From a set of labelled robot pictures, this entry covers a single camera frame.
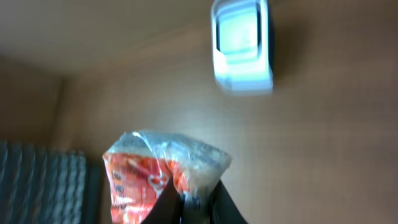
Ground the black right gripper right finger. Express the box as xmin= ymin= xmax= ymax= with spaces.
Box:
xmin=210 ymin=180 xmax=248 ymax=224

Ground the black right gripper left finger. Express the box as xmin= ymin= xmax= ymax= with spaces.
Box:
xmin=141 ymin=179 xmax=182 ymax=224

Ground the grey plastic mesh basket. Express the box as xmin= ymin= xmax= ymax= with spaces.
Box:
xmin=1 ymin=140 xmax=101 ymax=224

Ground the white barcode scanner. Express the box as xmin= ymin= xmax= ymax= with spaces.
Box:
xmin=211 ymin=0 xmax=275 ymax=96

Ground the red tissue pack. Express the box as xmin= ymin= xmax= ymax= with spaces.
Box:
xmin=103 ymin=131 xmax=232 ymax=223

